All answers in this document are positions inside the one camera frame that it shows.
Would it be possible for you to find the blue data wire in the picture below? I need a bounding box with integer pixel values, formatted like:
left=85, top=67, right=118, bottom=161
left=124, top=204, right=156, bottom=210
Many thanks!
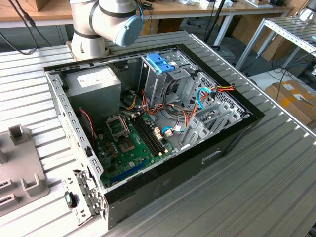
left=161, top=87, right=214, bottom=136

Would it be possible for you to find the red yellow orange power wire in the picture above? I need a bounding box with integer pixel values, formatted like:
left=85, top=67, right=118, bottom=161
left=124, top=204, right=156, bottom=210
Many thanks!
left=209, top=83, right=235, bottom=96

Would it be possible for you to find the grey metal disk bay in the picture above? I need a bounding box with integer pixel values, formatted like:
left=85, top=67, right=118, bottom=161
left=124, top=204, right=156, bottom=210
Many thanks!
left=178, top=97, right=249, bottom=151

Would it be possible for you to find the cream board connector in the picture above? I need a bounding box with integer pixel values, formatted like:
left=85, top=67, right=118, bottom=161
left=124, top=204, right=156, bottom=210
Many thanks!
left=153, top=126, right=164, bottom=142

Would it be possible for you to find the black RAM slot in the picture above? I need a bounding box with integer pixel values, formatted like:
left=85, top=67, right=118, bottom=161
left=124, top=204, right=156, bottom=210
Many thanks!
left=133, top=116, right=161, bottom=156
left=130, top=117, right=158, bottom=157
left=136, top=115, right=164, bottom=154
left=139, top=114, right=167, bottom=153

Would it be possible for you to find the metal socket cover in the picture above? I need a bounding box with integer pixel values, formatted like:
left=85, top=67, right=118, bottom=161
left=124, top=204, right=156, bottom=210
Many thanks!
left=105, top=115, right=131, bottom=139

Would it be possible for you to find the grey metal drive cage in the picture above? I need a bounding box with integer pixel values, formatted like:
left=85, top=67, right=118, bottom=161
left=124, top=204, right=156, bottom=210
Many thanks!
left=138, top=48, right=199, bottom=109

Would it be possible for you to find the green motherboard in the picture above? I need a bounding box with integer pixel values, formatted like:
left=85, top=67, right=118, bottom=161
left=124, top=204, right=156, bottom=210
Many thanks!
left=95, top=112, right=177, bottom=189

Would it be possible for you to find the blue expansion slot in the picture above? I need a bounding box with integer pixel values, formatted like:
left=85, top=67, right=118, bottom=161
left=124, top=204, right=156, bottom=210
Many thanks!
left=109, top=159, right=149, bottom=184

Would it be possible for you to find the open black PC case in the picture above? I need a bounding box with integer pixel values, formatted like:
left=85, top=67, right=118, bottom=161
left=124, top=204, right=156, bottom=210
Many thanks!
left=43, top=43, right=265, bottom=231

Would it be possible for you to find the grey power supply unit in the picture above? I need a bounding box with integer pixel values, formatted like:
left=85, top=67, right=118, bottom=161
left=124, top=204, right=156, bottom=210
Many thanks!
left=63, top=65, right=122, bottom=124

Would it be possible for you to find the brown cardboard box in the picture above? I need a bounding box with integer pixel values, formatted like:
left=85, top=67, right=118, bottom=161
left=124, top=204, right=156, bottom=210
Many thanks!
left=232, top=14, right=266, bottom=47
left=26, top=0, right=72, bottom=12
left=261, top=37, right=296, bottom=62
left=148, top=18, right=185, bottom=35

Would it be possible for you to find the black office chair base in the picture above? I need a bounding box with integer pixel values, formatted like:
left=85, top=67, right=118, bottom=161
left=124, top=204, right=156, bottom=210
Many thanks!
left=186, top=17, right=205, bottom=28

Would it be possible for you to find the wooden top desk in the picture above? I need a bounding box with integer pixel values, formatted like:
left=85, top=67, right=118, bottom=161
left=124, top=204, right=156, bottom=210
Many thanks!
left=0, top=0, right=75, bottom=28
left=142, top=0, right=294, bottom=20

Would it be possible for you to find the black tripod stand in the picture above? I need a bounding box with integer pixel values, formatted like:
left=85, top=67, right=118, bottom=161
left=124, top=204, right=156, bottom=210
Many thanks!
left=204, top=0, right=227, bottom=50

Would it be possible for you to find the cardboard box with white label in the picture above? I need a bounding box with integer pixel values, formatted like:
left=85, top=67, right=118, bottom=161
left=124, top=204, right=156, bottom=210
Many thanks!
left=264, top=79, right=316, bottom=129

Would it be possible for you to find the grey parts rack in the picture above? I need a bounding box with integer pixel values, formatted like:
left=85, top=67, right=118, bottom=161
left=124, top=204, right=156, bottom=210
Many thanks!
left=0, top=125, right=51, bottom=218

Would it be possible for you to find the yellow orange wire bundle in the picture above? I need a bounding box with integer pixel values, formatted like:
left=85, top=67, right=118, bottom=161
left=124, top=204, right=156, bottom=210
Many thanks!
left=122, top=90, right=139, bottom=111

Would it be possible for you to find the blue plastic bay bracket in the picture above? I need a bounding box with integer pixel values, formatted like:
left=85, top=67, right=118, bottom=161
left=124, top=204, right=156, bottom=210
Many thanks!
left=146, top=53, right=177, bottom=74

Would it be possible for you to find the red black twisted wire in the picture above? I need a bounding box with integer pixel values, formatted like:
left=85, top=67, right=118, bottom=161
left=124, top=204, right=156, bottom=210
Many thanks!
left=78, top=107, right=96, bottom=146

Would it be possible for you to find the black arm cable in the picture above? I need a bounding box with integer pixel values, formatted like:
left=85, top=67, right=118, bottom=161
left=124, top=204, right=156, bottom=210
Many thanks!
left=0, top=0, right=46, bottom=56

